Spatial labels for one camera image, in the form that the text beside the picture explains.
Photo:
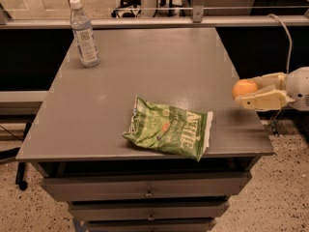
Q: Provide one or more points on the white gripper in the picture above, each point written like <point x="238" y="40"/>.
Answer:
<point x="298" y="88"/>

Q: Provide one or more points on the orange fruit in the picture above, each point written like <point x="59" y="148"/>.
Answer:
<point x="244" y="86"/>

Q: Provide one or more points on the green jalapeno chip bag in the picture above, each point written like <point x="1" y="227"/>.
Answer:
<point x="169" y="129"/>

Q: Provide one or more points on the grey top drawer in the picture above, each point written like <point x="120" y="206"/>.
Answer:
<point x="146" y="186"/>

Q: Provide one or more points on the grey drawer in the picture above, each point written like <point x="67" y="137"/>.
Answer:
<point x="150" y="210"/>
<point x="146" y="186"/>
<point x="164" y="225"/>

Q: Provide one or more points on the black office chair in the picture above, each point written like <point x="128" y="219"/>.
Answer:
<point x="126" y="0"/>

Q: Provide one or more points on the clear plastic water bottle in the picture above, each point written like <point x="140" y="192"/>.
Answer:
<point x="83" y="34"/>

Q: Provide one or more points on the grey bottom drawer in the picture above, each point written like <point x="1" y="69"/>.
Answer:
<point x="164" y="225"/>

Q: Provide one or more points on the grey middle drawer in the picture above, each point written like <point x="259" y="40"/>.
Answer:
<point x="150" y="210"/>

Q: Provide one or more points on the black stand base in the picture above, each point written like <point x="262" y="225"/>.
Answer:
<point x="11" y="153"/>

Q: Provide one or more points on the metal window rail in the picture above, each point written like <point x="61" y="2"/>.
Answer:
<point x="150" y="22"/>

